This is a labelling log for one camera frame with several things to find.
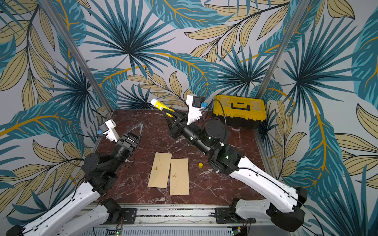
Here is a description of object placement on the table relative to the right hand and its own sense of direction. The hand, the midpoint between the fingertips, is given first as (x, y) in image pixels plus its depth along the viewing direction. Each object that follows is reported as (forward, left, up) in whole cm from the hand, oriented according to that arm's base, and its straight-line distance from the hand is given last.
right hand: (165, 110), depth 49 cm
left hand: (-1, +9, -8) cm, 12 cm away
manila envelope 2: (-2, +10, -52) cm, 53 cm away
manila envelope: (-4, -2, -52) cm, 52 cm away
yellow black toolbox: (+34, -43, -35) cm, 65 cm away
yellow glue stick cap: (+3, -15, -50) cm, 52 cm away
